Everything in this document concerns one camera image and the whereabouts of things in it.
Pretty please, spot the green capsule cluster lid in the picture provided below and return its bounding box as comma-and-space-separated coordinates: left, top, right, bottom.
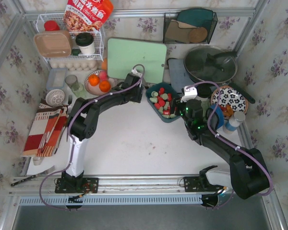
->
161, 93, 168, 100

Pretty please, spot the teal plastic storage basket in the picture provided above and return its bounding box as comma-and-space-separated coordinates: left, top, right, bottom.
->
145, 82, 180, 123

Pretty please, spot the green capsule bottom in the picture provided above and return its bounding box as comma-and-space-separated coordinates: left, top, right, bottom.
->
149, 97, 158, 104

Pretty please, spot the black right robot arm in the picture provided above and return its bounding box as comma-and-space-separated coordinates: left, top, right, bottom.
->
170, 98, 273, 199

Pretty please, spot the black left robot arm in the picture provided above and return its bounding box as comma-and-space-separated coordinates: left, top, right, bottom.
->
62, 73, 143, 181

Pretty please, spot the green glass tumbler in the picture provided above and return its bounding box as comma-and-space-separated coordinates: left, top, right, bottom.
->
201, 100, 211, 117

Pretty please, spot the metal cutting board stand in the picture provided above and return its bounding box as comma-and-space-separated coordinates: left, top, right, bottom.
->
124, 72, 148, 89

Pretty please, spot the grey induction cooker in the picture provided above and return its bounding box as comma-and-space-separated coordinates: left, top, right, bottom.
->
167, 58, 198, 94

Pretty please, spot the orange right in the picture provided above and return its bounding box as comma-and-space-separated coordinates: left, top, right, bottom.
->
99, 80, 111, 93

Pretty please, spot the peach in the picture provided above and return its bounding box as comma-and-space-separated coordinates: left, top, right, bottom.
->
98, 70, 108, 81

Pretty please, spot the floral patterned plate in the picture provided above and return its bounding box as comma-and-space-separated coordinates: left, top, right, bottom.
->
218, 86, 248, 120

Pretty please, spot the fruit plate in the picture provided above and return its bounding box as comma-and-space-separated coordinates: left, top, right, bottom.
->
84, 70, 118, 95

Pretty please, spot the green cutting board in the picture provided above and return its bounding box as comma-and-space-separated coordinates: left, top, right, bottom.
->
107, 38, 167, 84

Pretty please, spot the orange behind board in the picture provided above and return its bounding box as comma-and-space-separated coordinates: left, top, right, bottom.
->
101, 58, 108, 70

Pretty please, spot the orange left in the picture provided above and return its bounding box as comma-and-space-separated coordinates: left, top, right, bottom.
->
88, 74, 100, 86

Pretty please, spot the black frying pan with lid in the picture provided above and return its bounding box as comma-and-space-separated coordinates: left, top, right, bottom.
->
183, 46, 255, 104

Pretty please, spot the green ribbed glass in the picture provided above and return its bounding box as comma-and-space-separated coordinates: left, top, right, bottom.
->
71, 82, 86, 99

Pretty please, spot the egg tray with eggs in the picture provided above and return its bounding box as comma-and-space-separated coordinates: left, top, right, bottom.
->
49, 60, 98, 71

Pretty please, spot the metal fork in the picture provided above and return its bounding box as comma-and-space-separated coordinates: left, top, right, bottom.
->
67, 94, 72, 114

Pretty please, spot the grey glass cup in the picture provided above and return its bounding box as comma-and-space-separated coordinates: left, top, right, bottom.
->
65, 75, 79, 91

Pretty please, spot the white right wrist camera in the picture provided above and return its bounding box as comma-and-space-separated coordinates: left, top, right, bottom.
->
180, 86, 198, 103

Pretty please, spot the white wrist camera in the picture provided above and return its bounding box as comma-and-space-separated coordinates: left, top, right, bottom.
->
132, 68, 143, 78
180, 86, 198, 103

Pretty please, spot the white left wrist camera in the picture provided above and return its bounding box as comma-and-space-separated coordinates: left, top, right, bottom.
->
132, 68, 143, 78

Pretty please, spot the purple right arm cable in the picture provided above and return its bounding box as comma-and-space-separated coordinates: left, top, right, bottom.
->
186, 80, 274, 209

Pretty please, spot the white wire rack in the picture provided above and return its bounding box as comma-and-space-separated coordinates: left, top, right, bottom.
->
36, 13, 105, 62

